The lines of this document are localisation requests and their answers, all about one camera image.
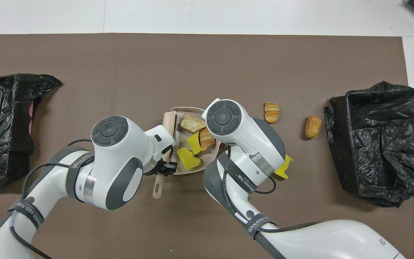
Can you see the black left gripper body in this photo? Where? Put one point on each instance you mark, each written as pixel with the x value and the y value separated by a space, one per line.
pixel 153 169

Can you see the yellow sponge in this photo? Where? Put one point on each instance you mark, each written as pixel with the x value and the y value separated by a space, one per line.
pixel 193 143
pixel 283 168
pixel 188 160

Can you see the beige plastic dustpan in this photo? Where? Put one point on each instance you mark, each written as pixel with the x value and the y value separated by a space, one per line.
pixel 208 158

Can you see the beige brush black bristles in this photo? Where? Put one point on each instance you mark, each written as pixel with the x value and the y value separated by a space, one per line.
pixel 169 124

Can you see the pale bread piece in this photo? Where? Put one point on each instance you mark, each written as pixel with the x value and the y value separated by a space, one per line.
pixel 207 140
pixel 192 123

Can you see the striped croissant piece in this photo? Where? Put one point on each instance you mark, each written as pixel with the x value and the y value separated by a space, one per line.
pixel 272 112

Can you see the brown bread roll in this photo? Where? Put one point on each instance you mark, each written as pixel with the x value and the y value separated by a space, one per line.
pixel 313 126

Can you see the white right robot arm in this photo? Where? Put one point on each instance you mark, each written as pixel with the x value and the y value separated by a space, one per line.
pixel 243 133

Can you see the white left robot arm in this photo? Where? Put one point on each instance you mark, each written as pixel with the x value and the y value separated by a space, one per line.
pixel 117 158

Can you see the pink bin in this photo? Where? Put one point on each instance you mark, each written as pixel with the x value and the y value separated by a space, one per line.
pixel 31 111

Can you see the black bag over pink bin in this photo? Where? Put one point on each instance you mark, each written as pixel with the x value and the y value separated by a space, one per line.
pixel 2 126

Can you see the black bag lined bin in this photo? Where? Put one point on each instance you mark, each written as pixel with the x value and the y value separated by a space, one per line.
pixel 383 144

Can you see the brown table mat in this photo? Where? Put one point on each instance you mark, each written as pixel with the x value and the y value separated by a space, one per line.
pixel 207 64

